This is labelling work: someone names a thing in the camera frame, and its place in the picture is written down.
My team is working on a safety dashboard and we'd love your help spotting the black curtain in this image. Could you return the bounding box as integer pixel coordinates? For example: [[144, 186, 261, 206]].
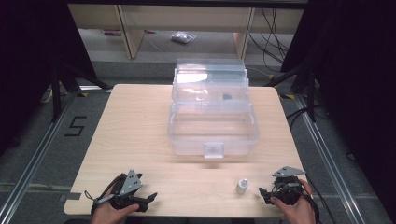
[[0, 0, 98, 157], [279, 0, 396, 218]]

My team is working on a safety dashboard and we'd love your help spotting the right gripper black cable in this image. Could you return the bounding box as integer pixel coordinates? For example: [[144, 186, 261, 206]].
[[304, 175, 338, 224]]

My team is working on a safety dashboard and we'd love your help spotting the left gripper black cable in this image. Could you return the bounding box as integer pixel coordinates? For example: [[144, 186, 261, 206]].
[[83, 175, 124, 216]]

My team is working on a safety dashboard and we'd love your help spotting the light wooden shelf unit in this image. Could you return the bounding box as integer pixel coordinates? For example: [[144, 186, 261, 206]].
[[67, 3, 305, 61]]

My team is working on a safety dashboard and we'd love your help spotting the bundle of black cables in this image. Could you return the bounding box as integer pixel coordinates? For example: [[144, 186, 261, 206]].
[[247, 7, 291, 73]]

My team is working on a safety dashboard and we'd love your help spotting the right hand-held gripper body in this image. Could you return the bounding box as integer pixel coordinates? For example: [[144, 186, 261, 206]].
[[271, 165, 307, 207]]

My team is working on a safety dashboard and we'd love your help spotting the clear plastic storage box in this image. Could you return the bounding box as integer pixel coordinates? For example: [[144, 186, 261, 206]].
[[166, 57, 262, 160]]

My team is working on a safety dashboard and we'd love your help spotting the small white dropper bottle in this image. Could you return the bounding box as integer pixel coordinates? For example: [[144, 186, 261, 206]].
[[234, 177, 249, 196]]

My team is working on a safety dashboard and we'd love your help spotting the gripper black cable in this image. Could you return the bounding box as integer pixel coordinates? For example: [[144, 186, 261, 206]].
[[304, 175, 338, 224], [83, 175, 124, 216]]

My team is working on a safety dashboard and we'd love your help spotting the clear plastic bag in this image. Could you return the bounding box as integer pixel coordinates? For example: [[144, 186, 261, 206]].
[[170, 31, 198, 45]]

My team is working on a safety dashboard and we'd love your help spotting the black metal stand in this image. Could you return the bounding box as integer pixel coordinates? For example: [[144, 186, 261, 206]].
[[263, 60, 319, 123], [50, 60, 114, 123]]

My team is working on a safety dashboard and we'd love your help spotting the white cable loop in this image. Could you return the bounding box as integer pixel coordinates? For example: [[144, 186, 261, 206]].
[[39, 88, 54, 105]]

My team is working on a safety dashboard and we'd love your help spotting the black floor cable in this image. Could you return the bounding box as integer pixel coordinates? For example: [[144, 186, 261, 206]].
[[285, 104, 326, 130]]

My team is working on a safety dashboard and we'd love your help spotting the person's right hand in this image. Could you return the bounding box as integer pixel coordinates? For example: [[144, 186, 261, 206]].
[[269, 178, 318, 224]]

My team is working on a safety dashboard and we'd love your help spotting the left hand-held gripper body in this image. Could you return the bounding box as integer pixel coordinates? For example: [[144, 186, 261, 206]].
[[109, 169, 149, 213]]

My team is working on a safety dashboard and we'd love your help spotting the aluminium floor rail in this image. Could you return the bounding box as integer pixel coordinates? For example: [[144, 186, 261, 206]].
[[293, 93, 363, 224], [0, 91, 78, 224]]

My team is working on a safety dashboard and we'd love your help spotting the person's left hand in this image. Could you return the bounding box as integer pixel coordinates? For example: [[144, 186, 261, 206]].
[[90, 186, 140, 224]]

